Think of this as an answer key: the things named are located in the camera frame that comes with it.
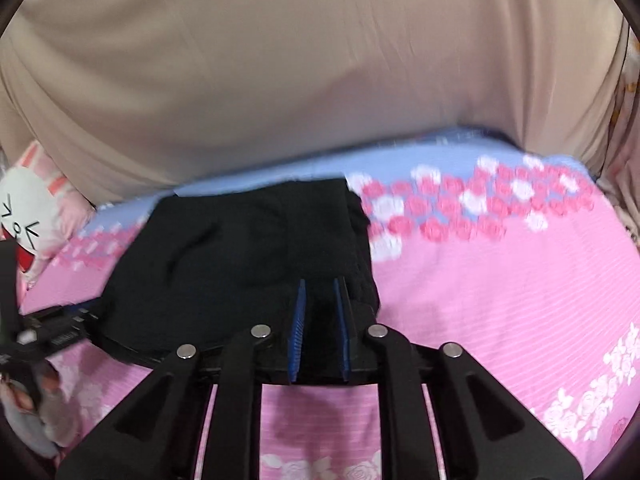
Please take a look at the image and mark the pink floral blanket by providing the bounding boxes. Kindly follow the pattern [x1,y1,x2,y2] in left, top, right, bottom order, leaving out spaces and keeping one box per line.
[15,129,640,480]

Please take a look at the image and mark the beige cloth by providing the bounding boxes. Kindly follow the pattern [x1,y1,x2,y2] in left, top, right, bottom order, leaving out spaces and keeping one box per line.
[0,0,632,207]

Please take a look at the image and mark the white cat print pillow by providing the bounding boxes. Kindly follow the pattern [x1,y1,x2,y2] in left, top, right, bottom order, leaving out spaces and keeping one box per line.
[0,139,97,288]

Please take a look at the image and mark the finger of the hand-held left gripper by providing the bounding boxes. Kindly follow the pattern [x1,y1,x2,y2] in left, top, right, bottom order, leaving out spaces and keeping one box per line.
[22,305,102,330]

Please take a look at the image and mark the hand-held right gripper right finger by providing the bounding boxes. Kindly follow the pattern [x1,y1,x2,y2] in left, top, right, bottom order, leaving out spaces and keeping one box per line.
[332,276,585,480]

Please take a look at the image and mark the person's left forearm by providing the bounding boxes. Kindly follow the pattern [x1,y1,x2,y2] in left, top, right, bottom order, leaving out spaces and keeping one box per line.
[0,395,82,462]

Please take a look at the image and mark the black pants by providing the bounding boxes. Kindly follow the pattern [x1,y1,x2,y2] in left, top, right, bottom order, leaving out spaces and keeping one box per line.
[92,177,382,387]

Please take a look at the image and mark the cream printed cloth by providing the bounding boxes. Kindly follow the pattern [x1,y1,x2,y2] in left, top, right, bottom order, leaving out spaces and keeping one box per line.
[597,35,640,253]

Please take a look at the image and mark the person's left hand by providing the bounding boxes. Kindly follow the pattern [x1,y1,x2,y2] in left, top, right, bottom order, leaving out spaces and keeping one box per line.
[0,357,65,413]

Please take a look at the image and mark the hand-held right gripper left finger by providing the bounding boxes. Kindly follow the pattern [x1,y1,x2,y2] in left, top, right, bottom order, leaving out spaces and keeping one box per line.
[55,279,308,480]

